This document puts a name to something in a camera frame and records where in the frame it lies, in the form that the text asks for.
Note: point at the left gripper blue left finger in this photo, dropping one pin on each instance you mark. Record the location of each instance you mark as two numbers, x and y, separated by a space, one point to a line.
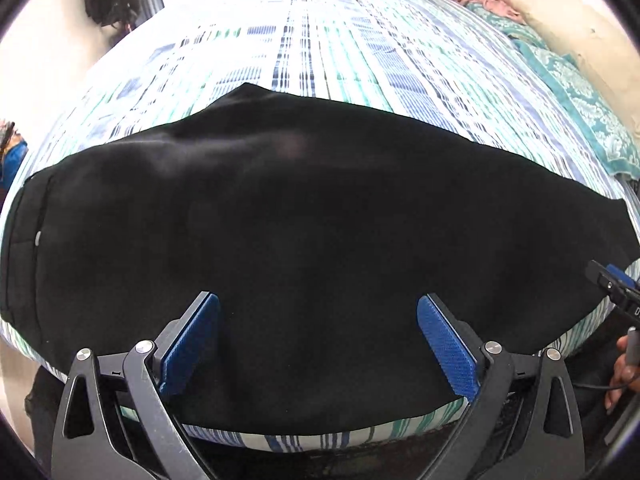
113 421

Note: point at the black pants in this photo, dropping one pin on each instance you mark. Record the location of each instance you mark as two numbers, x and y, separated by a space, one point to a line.
319 225

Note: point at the teal floral pillow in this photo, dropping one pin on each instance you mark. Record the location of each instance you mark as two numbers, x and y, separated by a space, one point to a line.
602 129

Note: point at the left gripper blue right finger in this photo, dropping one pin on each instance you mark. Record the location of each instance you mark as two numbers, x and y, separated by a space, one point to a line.
522 421

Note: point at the colourful clothes pile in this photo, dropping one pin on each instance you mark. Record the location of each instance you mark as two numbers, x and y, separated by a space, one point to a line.
13 150

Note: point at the cream padded headboard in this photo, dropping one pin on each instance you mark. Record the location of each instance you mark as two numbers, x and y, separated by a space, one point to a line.
604 54

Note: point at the pink garment on bed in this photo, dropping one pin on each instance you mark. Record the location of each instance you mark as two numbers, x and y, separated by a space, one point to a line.
503 8

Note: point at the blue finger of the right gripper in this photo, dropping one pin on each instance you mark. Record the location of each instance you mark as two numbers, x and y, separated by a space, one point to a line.
621 276

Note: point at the person right hand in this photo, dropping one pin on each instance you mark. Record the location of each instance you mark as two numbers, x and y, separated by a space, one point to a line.
625 377

